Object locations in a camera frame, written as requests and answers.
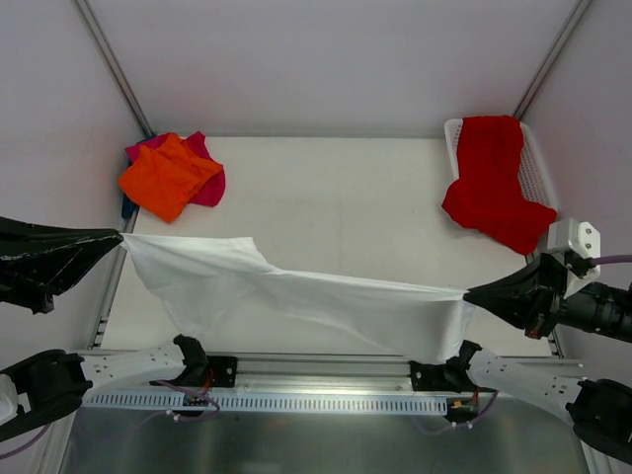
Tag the aluminium mounting rail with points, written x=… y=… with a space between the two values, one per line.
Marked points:
x=316 y=372

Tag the right aluminium corner post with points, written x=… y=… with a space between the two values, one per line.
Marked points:
x=554 y=52

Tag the white slotted cable duct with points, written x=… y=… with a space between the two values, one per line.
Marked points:
x=273 y=403

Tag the red t shirt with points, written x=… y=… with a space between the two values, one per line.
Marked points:
x=487 y=195

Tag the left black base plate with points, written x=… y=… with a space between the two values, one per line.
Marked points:
x=208 y=371

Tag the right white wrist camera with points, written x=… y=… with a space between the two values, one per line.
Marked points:
x=568 y=240

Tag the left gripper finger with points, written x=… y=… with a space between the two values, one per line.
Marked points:
x=21 y=240
x=33 y=282

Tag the orange t shirt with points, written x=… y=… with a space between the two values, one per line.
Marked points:
x=163 y=180

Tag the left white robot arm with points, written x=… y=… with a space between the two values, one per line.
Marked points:
x=31 y=398

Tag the white t shirt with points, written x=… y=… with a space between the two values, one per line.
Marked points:
x=227 y=295

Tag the white plastic basket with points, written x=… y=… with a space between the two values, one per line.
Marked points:
x=533 y=176

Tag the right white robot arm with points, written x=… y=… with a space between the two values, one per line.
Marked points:
x=599 y=412

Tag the pink t shirt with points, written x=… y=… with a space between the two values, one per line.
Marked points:
x=211 y=193

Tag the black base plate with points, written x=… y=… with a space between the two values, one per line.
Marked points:
x=208 y=371
x=424 y=377

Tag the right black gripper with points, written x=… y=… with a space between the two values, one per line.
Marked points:
x=548 y=297

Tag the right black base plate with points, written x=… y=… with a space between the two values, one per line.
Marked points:
x=424 y=377

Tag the aluminium corner post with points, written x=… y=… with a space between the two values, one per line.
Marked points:
x=554 y=52
x=103 y=46

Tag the blue t shirt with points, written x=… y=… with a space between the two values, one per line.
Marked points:
x=128 y=208

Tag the left aluminium corner post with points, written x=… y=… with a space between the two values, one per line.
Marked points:
x=103 y=46

